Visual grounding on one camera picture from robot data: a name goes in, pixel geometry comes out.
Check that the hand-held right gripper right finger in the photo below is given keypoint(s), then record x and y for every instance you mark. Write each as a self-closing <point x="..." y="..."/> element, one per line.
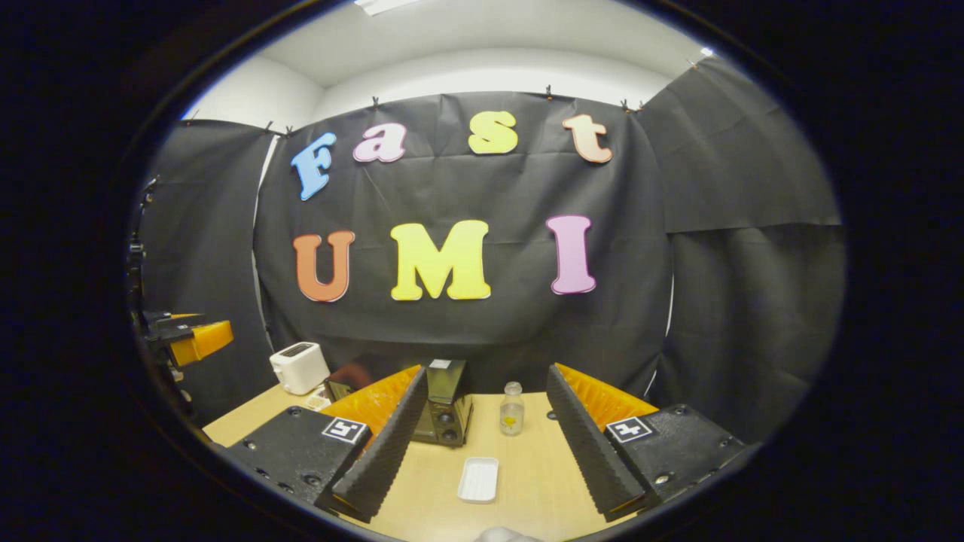
<point x="587" y="444"/>

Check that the white toaster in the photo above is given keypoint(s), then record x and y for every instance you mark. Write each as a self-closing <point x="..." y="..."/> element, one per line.
<point x="299" y="369"/>

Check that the white rectangular tray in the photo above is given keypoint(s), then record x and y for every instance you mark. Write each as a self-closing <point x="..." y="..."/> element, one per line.
<point x="479" y="479"/>

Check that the ceiling light panel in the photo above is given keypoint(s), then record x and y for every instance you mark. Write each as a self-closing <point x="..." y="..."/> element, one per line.
<point x="388" y="5"/>

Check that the small patterned packet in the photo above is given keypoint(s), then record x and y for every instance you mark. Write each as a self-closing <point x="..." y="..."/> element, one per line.
<point x="318" y="400"/>

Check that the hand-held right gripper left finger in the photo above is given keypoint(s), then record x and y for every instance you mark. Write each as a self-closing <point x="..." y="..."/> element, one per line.
<point x="392" y="444"/>

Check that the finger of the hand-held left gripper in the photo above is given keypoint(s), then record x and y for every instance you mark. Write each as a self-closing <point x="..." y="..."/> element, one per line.
<point x="203" y="340"/>
<point x="173" y="320"/>

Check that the black backdrop cloth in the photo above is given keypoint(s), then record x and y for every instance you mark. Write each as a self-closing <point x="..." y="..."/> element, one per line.
<point x="467" y="188"/>

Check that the clear glass bottle yellow label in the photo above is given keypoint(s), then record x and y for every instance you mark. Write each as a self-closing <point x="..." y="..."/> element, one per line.
<point x="512" y="414"/>

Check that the black electric oven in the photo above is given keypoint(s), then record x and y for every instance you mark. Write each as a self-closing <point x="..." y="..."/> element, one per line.
<point x="448" y="421"/>

